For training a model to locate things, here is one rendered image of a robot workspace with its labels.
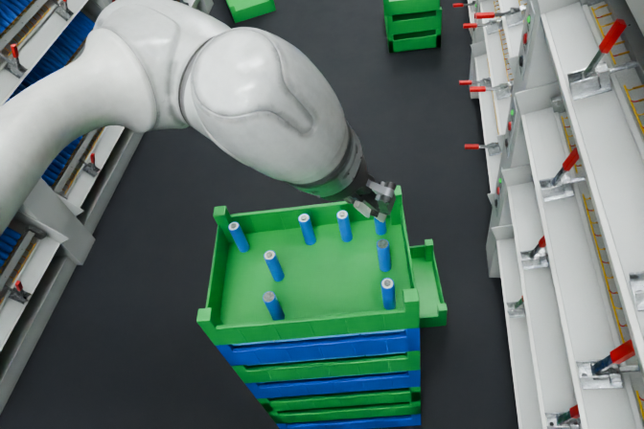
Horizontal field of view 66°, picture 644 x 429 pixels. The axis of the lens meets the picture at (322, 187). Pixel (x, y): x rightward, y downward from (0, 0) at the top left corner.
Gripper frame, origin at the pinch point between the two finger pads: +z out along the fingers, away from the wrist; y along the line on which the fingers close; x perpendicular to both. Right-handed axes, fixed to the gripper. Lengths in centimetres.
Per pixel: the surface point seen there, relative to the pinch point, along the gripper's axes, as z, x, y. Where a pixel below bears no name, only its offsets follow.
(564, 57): -7.0, 24.5, 19.5
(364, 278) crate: 4.8, -10.3, 1.4
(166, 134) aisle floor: 69, 13, -108
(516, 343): 38.8, -11.1, 24.4
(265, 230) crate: 5.2, -8.8, -18.0
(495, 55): 49, 54, 0
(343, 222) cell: 2.0, -3.6, -4.0
